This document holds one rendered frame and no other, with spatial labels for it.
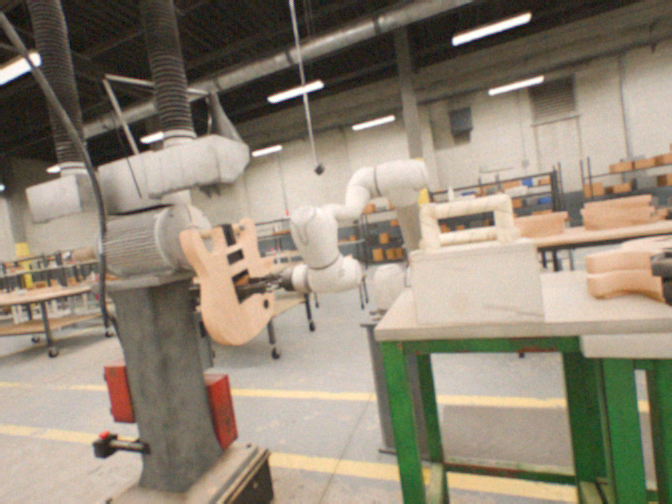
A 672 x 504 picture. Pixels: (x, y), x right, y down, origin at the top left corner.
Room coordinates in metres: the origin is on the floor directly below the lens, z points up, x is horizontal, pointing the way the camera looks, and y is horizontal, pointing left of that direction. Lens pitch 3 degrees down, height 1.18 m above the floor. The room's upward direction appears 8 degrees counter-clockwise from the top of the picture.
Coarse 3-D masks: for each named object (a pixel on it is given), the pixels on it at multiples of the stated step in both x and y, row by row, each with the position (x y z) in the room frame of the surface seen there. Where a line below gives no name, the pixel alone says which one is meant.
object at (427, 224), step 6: (420, 216) 0.81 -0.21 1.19; (426, 216) 0.80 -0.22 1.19; (420, 222) 0.81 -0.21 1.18; (426, 222) 0.80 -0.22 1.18; (432, 222) 0.80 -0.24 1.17; (426, 228) 0.80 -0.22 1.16; (432, 228) 0.80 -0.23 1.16; (426, 234) 0.80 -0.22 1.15; (432, 234) 0.80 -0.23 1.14; (426, 240) 0.80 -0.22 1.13; (432, 240) 0.80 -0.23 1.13; (432, 246) 0.80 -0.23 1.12; (426, 252) 0.80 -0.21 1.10; (432, 252) 0.80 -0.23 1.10
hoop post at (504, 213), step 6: (504, 204) 0.73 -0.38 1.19; (510, 204) 0.74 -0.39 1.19; (498, 210) 0.74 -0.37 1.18; (504, 210) 0.73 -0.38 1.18; (510, 210) 0.73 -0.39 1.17; (498, 216) 0.75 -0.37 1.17; (504, 216) 0.74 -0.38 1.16; (510, 216) 0.73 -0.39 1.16; (498, 222) 0.75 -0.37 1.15; (504, 222) 0.74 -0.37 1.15; (510, 222) 0.73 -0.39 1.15; (498, 228) 0.75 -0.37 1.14; (504, 228) 0.74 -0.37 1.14; (510, 228) 0.73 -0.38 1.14; (504, 234) 0.74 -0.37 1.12; (510, 234) 0.73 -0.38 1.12; (504, 240) 0.74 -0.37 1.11; (510, 240) 0.73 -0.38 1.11
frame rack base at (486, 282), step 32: (416, 256) 0.80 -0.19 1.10; (448, 256) 0.77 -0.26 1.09; (480, 256) 0.75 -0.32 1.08; (512, 256) 0.72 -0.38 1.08; (416, 288) 0.81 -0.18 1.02; (448, 288) 0.78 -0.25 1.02; (480, 288) 0.75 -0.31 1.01; (512, 288) 0.73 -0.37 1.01; (448, 320) 0.78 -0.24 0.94; (480, 320) 0.75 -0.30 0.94; (512, 320) 0.73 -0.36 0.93; (544, 320) 0.71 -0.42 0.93
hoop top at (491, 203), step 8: (472, 200) 0.76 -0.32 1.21; (480, 200) 0.76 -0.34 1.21; (488, 200) 0.75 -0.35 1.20; (496, 200) 0.74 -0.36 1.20; (504, 200) 0.73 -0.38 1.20; (424, 208) 0.81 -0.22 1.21; (432, 208) 0.79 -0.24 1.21; (440, 208) 0.79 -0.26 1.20; (448, 208) 0.78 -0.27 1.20; (456, 208) 0.77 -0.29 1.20; (464, 208) 0.77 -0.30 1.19; (472, 208) 0.76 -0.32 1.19; (480, 208) 0.75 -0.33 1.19; (488, 208) 0.75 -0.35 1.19; (496, 208) 0.75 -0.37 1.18; (432, 216) 0.80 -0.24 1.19; (440, 216) 0.79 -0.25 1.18; (448, 216) 0.79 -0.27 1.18
